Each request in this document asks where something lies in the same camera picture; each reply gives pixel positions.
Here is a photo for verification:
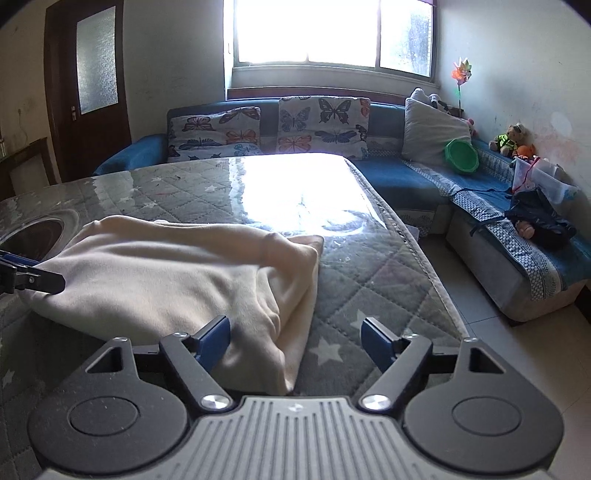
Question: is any cream sweatshirt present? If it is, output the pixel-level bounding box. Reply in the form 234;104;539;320
21;215;324;395

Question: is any dark blue clothes pile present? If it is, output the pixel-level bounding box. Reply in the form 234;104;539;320
505;188;577;251

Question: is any dark wooden side counter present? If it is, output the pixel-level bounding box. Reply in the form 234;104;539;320
0;137;57;200

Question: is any blue sofa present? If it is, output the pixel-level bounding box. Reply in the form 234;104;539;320
94;98;590;323

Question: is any dark wooden door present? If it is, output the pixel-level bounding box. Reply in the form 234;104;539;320
43;0;131;182

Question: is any clear plastic storage box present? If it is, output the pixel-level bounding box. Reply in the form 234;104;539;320
512;157;579;211

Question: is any left butterfly cushion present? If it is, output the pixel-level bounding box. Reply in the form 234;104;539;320
167;106;262;163

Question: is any butterfly cushion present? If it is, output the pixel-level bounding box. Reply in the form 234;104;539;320
167;106;262;163
276;96;370;160

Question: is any grey plain pillow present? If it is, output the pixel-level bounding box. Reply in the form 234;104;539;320
402;88;471;165

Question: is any teddy bear toy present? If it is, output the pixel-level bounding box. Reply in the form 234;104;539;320
489;123;529;158

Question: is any right butterfly cushion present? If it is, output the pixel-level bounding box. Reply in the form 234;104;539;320
276;96;370;160

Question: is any colourful pinwheel toy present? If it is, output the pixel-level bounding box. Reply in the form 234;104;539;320
451;58;472;110

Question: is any window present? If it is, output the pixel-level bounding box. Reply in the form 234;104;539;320
223;1;437;80

